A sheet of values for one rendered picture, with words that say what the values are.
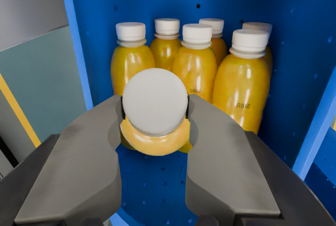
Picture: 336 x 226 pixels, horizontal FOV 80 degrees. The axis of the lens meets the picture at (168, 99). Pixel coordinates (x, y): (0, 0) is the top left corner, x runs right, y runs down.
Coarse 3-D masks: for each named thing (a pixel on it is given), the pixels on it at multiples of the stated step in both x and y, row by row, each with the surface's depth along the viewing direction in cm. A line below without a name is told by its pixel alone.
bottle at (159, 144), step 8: (128, 120) 14; (184, 120) 14; (120, 128) 16; (128, 128) 15; (136, 128) 13; (176, 128) 14; (184, 128) 15; (128, 136) 15; (136, 136) 14; (144, 136) 14; (152, 136) 13; (160, 136) 13; (168, 136) 14; (176, 136) 15; (184, 136) 15; (136, 144) 15; (144, 144) 15; (152, 144) 14; (160, 144) 15; (168, 144) 15; (176, 144) 15; (144, 152) 16; (152, 152) 16; (160, 152) 16; (168, 152) 16
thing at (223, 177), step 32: (192, 96) 12; (192, 128) 10; (224, 128) 9; (192, 160) 7; (224, 160) 7; (256, 160) 7; (192, 192) 7; (224, 192) 6; (256, 192) 6; (224, 224) 6
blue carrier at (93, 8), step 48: (96, 0) 25; (144, 0) 32; (192, 0) 34; (240, 0) 32; (288, 0) 27; (96, 48) 26; (288, 48) 28; (96, 96) 26; (288, 96) 29; (288, 144) 29; (144, 192) 32
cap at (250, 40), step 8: (240, 32) 22; (248, 32) 23; (256, 32) 23; (264, 32) 23; (232, 40) 23; (240, 40) 22; (248, 40) 22; (256, 40) 22; (264, 40) 22; (240, 48) 23; (248, 48) 22; (256, 48) 22; (264, 48) 23
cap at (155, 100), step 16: (144, 80) 12; (160, 80) 12; (176, 80) 12; (128, 96) 12; (144, 96) 12; (160, 96) 12; (176, 96) 12; (128, 112) 11; (144, 112) 12; (160, 112) 12; (176, 112) 12; (144, 128) 11; (160, 128) 11
